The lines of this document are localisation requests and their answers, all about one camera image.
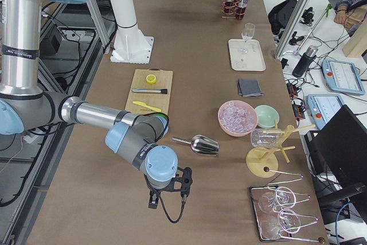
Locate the pink bowl of ice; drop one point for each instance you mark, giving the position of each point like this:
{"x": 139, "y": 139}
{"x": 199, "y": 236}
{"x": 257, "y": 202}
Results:
{"x": 237, "y": 118}

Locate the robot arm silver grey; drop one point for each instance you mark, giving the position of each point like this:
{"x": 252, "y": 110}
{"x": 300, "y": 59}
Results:
{"x": 25, "y": 106}

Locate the black monitor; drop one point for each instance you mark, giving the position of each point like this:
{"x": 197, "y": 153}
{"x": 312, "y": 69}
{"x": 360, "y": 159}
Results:
{"x": 341, "y": 146}

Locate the steel muddler black tip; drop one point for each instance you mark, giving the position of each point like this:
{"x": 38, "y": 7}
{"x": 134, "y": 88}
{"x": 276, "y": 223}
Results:
{"x": 150, "y": 91}

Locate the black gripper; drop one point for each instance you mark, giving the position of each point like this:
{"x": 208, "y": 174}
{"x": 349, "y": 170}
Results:
{"x": 155, "y": 191}

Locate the bamboo cutting board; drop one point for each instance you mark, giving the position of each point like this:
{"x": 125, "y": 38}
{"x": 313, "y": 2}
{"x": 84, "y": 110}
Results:
{"x": 153, "y": 87}

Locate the black water flask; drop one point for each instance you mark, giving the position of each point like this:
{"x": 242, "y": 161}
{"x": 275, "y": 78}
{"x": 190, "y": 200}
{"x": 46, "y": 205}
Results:
{"x": 307, "y": 58}

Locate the clear glass on stand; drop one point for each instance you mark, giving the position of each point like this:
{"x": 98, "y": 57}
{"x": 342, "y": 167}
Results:
{"x": 267, "y": 138}

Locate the yellow plastic knife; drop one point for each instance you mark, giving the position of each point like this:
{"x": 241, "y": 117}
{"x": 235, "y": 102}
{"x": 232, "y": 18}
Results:
{"x": 143, "y": 104}

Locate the steel tray with glasses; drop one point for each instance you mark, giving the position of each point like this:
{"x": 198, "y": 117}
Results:
{"x": 275, "y": 216}

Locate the copper wire bottle basket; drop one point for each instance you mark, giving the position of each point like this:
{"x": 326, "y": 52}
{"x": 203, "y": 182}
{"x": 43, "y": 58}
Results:
{"x": 232, "y": 10}

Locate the green empty bowl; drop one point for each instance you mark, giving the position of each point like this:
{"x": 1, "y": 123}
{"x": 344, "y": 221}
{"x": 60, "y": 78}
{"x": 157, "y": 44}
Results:
{"x": 267, "y": 116}

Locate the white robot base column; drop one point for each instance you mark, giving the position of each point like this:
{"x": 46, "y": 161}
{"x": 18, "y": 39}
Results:
{"x": 130, "y": 44}

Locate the wooden cup tree stand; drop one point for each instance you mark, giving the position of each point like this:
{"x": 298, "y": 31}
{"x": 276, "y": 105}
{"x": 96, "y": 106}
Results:
{"x": 263, "y": 162}

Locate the steel ice scoop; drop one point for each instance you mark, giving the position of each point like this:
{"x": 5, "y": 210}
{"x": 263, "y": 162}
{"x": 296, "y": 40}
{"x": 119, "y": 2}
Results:
{"x": 201, "y": 145}

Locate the cream rabbit tray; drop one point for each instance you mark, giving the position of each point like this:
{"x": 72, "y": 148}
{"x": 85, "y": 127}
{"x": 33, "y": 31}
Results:
{"x": 246, "y": 56}

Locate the clear wine glass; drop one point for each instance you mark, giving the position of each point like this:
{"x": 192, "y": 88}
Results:
{"x": 247, "y": 34}

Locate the blue teach pendant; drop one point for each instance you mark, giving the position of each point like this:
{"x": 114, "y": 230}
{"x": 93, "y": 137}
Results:
{"x": 342, "y": 76}
{"x": 323, "y": 107}

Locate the grey folded cloth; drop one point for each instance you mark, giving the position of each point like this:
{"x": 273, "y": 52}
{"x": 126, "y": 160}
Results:
{"x": 249, "y": 88}

